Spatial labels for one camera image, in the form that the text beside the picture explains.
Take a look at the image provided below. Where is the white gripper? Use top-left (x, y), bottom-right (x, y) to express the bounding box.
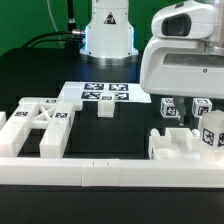
top-left (140, 0), bottom-right (224, 125)

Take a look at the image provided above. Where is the white chair seat part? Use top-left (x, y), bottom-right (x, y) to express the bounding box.
top-left (148, 128), bottom-right (201, 160)

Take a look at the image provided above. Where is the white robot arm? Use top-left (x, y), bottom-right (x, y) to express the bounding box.
top-left (80, 0), bottom-right (224, 115)

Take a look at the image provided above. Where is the white tagged cube left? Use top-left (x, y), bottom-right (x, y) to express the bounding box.
top-left (160, 98), bottom-right (178, 118)

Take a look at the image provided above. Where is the white tagged cube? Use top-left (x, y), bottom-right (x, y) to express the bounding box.
top-left (192, 98), bottom-right (212, 118)
top-left (160, 98), bottom-right (178, 118)

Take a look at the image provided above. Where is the white tagged cube right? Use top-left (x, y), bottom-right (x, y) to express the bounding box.
top-left (192, 98), bottom-right (212, 118)

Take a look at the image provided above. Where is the black vertical pole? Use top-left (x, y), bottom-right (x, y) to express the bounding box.
top-left (64, 0), bottom-right (76, 51)

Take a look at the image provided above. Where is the white left fence bar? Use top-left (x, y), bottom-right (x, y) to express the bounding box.
top-left (0, 112), bottom-right (6, 130)

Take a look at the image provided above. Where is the white fence bar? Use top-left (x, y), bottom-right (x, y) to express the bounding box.
top-left (0, 157), bottom-right (224, 188)
top-left (0, 112), bottom-right (6, 130)

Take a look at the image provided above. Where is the white front fence bar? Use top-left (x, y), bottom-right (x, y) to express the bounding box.
top-left (0, 157), bottom-right (224, 188)

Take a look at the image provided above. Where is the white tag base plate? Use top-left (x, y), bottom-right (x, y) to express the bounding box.
top-left (59, 82), bottom-right (151, 103)

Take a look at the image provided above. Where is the white chair back frame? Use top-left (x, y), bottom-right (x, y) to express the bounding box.
top-left (0, 97), bottom-right (83, 158)

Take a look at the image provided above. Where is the black cable with connector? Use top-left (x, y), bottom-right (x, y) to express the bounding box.
top-left (21, 29), bottom-right (87, 49)

